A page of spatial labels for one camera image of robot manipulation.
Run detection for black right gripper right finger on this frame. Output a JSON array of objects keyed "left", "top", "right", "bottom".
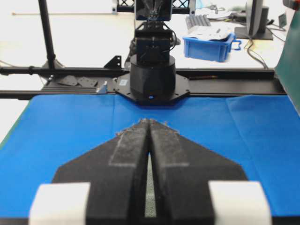
[{"left": 149, "top": 120, "right": 272, "bottom": 225}]

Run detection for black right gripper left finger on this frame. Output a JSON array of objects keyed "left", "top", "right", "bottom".
[{"left": 29, "top": 119, "right": 149, "bottom": 225}]

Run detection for black vertical stand pole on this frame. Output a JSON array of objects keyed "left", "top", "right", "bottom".
[{"left": 38, "top": 0, "right": 64, "bottom": 69}]

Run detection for blue plastic bin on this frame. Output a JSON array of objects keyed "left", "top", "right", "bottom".
[{"left": 183, "top": 33, "right": 241, "bottom": 62}]

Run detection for dark green board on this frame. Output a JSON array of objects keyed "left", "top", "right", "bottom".
[{"left": 275, "top": 8, "right": 300, "bottom": 113}]

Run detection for black keyboard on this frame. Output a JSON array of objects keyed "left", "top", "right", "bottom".
[{"left": 186, "top": 15, "right": 211, "bottom": 30}]

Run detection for blue table cloth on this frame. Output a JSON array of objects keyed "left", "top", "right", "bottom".
[{"left": 0, "top": 95, "right": 300, "bottom": 218}]

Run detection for black computer monitor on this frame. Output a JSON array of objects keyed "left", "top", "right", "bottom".
[{"left": 234, "top": 0, "right": 273, "bottom": 40}]

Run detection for black aluminium frame rail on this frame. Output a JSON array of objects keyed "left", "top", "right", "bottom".
[{"left": 0, "top": 67, "right": 285, "bottom": 105}]

